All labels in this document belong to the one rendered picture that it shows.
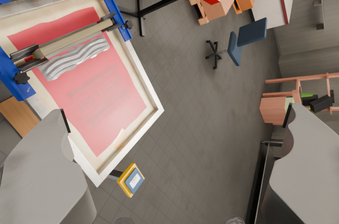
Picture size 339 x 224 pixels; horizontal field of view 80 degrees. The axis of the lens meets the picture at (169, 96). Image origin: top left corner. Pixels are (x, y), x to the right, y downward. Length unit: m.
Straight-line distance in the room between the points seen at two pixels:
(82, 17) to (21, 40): 0.29
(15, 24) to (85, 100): 0.38
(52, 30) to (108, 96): 0.38
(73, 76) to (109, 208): 1.69
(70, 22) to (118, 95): 0.41
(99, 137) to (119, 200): 1.50
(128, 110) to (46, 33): 0.53
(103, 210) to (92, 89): 1.59
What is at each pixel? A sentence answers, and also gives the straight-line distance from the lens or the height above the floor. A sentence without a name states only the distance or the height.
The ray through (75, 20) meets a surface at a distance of 1.08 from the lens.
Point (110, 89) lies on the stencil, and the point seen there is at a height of 0.96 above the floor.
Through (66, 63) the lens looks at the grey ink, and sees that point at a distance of 0.99.
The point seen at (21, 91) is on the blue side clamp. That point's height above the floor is 1.00.
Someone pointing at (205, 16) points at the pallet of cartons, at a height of 0.13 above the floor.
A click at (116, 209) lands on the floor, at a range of 2.50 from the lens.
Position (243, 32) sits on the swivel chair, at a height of 0.67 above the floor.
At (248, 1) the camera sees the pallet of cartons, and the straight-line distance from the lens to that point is 5.69.
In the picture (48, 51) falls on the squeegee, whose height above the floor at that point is 1.06.
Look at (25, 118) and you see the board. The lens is 1.90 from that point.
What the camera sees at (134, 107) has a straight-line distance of 1.18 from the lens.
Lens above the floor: 1.85
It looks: 39 degrees down
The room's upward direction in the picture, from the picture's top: 86 degrees clockwise
